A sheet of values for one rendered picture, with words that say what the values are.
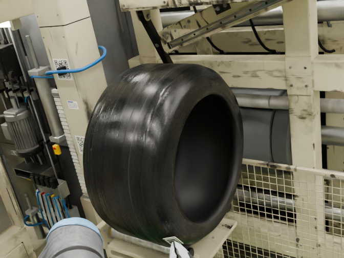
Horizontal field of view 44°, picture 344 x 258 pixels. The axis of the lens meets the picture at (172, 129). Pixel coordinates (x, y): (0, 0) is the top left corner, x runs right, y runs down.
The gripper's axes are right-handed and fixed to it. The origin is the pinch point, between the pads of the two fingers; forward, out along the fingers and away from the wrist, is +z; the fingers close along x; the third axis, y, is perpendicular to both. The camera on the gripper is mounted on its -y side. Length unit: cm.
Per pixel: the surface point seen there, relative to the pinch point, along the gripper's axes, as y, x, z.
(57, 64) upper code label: -16, -10, 69
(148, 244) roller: 20.0, -13.7, 9.7
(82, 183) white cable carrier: 23, -31, 45
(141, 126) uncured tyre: -22.1, 9.5, 27.0
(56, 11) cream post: -30, 1, 74
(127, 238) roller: 21.7, -20.9, 16.0
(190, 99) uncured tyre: -14.2, 24.4, 31.8
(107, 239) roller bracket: 23.8, -29.2, 19.8
